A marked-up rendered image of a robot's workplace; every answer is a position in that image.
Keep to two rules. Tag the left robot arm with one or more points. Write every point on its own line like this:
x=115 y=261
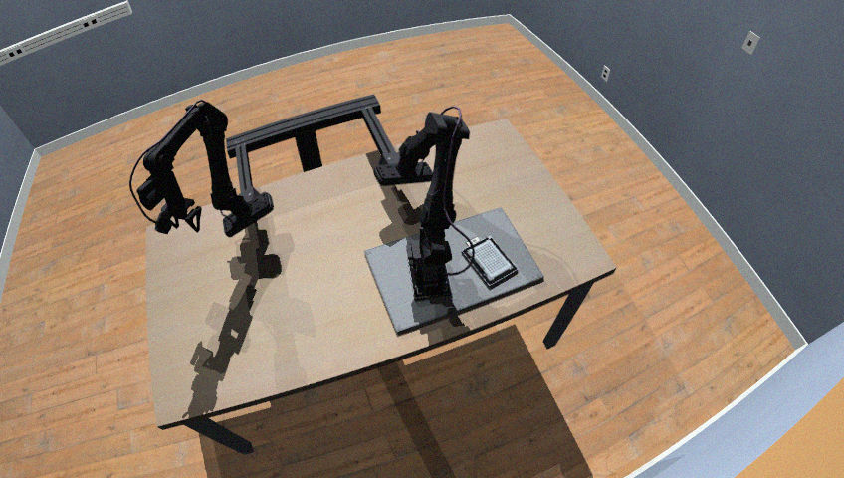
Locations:
x=438 y=131

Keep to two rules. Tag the white multi-well plate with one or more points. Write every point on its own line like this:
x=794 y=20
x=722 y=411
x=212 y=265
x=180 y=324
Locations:
x=490 y=259

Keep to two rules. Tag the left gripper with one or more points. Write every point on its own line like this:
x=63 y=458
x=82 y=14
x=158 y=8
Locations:
x=414 y=252

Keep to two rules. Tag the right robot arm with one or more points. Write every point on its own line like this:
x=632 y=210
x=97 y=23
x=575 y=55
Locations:
x=223 y=196

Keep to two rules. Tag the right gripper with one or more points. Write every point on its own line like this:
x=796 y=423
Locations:
x=176 y=205

